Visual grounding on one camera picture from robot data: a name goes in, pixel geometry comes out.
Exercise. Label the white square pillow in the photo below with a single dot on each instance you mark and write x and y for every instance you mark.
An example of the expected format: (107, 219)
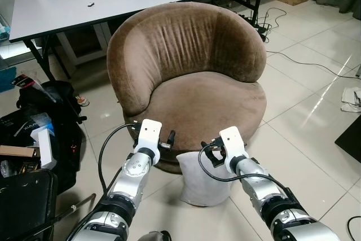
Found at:
(203, 182)

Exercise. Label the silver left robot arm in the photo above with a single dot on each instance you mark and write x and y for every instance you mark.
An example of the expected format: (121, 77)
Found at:
(131, 170)

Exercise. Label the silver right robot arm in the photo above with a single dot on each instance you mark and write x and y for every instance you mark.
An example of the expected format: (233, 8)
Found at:
(265, 187)

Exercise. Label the brown round velvet sofa chair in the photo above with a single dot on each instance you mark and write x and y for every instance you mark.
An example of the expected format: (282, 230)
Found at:
(197, 100)

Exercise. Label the dark robot foot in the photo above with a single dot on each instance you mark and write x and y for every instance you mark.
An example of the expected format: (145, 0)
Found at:
(155, 236)

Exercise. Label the thin metal rod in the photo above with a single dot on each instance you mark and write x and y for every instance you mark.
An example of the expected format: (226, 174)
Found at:
(76, 205)

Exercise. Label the black bag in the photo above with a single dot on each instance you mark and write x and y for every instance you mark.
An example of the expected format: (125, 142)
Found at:
(62, 111)

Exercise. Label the small white box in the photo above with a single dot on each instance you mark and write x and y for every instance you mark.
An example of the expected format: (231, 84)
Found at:
(45, 148)

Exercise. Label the black router with antennas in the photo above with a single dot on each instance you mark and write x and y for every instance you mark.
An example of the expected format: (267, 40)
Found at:
(260, 26)

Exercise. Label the flat black box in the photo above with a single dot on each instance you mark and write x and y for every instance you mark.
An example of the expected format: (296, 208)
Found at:
(351, 139)

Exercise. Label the crumpled white grey cloth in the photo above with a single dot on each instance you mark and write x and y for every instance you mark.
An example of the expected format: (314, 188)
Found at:
(352, 100)

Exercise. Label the black hard case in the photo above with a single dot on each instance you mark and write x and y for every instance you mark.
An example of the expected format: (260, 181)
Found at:
(25, 207)

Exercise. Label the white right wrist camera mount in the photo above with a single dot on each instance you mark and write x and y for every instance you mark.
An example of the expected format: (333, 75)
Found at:
(232, 142)

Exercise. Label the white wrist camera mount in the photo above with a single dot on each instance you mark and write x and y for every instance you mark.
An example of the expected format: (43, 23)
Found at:
(148, 134)
(232, 142)

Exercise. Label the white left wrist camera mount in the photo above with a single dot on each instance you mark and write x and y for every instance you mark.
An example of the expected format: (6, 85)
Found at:
(148, 134)

